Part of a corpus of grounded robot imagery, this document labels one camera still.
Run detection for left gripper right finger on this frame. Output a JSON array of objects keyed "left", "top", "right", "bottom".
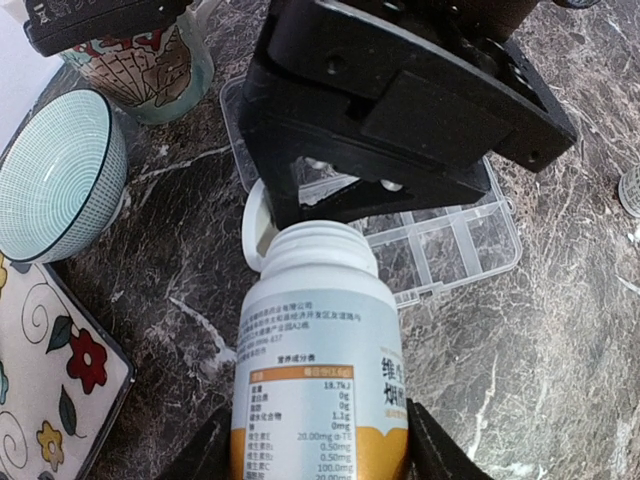
[{"left": 407, "top": 399, "right": 492, "bottom": 480}]

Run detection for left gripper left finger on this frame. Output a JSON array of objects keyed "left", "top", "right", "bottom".
[{"left": 167, "top": 407, "right": 231, "bottom": 480}]

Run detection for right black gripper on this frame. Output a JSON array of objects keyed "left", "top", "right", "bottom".
[{"left": 239, "top": 1, "right": 577, "bottom": 228}]

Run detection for white bottle cap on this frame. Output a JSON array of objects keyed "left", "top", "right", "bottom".
[{"left": 241, "top": 179, "right": 279, "bottom": 272}]

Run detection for large orange label pill bottle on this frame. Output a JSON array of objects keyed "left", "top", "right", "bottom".
[{"left": 230, "top": 221, "right": 409, "bottom": 479}]

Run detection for clear plastic pill organizer box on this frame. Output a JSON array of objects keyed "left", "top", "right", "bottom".
[{"left": 219, "top": 77, "right": 523, "bottom": 308}]

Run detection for white pill in organizer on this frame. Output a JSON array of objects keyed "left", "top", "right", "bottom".
[{"left": 305, "top": 157, "right": 327, "bottom": 170}]

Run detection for square floral ceramic plate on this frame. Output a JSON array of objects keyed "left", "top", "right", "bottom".
[{"left": 1, "top": 258, "right": 135, "bottom": 479}]

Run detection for cream mug with coral pattern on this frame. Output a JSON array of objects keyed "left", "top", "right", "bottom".
[{"left": 61, "top": 8, "right": 215, "bottom": 125}]

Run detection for right teal ceramic bowl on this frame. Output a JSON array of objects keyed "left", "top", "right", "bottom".
[{"left": 1, "top": 89, "right": 128, "bottom": 263}]

